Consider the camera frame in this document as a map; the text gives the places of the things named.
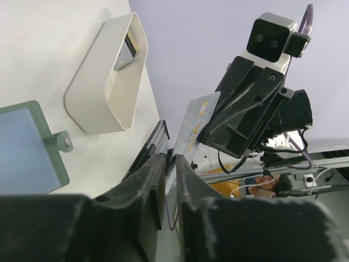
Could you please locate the person in yellow shirt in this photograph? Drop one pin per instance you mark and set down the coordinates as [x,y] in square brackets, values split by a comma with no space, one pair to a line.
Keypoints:
[271,183]

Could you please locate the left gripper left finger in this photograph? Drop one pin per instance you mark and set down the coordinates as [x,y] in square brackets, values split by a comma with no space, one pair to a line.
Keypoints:
[119,225]

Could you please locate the aluminium frame rail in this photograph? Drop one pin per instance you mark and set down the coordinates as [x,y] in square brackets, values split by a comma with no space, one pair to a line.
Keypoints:
[157,142]

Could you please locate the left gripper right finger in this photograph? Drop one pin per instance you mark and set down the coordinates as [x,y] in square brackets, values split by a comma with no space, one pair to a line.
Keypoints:
[217,228]

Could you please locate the silver credit card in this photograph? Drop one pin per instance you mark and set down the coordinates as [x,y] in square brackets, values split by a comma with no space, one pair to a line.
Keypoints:
[198,114]

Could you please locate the stack of credit cards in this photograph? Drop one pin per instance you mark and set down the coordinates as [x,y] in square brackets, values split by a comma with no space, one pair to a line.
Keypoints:
[127,52]

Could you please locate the white plastic tray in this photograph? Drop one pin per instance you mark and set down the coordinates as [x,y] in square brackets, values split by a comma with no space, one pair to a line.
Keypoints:
[99,99]

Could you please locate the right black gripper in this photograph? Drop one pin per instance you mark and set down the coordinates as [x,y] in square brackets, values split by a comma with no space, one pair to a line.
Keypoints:
[242,118]

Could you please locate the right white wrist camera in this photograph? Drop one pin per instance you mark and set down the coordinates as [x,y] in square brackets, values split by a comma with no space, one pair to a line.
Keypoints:
[268,40]

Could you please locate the green leather card holder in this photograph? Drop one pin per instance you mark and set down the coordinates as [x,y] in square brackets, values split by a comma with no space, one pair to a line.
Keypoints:
[30,153]

